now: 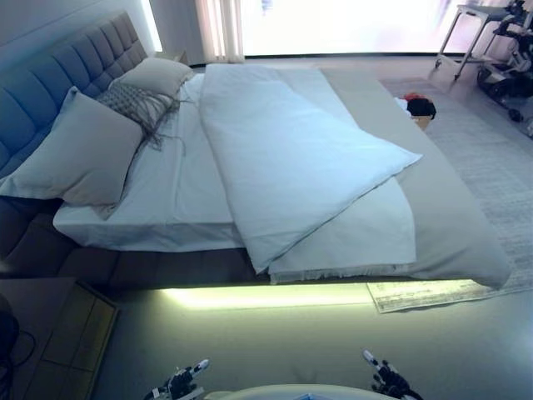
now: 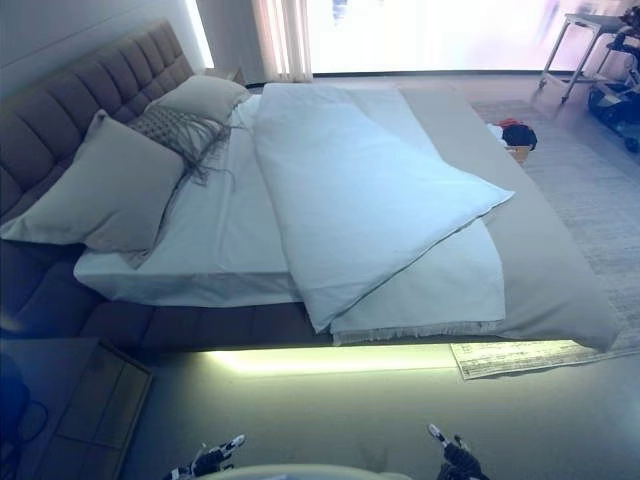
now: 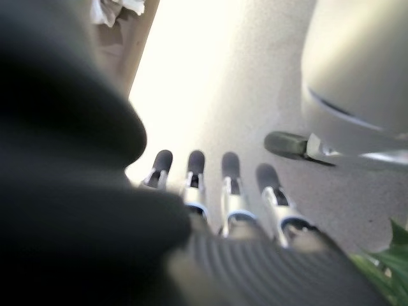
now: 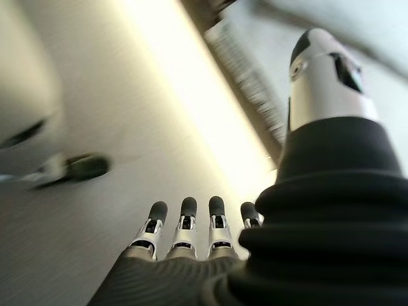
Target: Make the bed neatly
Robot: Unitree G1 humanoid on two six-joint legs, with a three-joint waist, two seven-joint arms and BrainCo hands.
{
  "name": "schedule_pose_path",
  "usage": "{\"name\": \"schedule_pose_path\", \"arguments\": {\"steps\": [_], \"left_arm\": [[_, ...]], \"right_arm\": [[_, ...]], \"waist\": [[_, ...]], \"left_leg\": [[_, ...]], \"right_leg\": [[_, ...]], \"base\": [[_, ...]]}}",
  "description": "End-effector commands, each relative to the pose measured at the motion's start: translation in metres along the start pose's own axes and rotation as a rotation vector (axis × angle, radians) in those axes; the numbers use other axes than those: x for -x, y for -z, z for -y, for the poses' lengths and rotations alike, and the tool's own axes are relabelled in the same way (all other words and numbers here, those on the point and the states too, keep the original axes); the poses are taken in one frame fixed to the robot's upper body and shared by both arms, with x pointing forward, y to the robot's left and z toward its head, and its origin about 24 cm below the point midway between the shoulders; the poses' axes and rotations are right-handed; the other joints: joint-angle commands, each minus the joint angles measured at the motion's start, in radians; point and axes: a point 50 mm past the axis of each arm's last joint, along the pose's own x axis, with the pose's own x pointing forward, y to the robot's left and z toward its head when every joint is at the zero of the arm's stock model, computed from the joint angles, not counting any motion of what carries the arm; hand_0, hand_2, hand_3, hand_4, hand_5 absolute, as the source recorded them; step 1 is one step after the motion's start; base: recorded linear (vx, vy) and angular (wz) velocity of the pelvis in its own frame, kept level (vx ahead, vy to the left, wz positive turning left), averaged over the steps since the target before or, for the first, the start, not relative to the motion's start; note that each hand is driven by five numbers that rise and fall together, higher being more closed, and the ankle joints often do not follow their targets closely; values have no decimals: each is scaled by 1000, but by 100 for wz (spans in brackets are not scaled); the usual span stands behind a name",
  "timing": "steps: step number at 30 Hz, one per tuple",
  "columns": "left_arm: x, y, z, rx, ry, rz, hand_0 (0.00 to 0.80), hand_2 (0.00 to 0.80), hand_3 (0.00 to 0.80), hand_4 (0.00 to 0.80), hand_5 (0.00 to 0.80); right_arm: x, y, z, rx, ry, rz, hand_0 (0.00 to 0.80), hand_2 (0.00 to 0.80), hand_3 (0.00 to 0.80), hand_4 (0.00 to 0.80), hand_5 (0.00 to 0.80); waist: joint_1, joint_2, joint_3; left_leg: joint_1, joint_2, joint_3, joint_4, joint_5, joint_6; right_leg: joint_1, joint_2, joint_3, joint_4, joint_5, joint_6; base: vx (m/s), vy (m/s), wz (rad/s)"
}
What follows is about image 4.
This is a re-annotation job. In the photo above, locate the grey fringed throw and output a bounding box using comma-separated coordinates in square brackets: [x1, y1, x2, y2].
[203, 18, 288, 160]

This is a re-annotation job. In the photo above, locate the blurred dark green object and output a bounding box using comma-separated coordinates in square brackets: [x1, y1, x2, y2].
[27, 152, 112, 191]

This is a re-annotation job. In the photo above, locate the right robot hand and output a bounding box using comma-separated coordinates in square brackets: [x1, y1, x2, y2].
[89, 27, 408, 306]

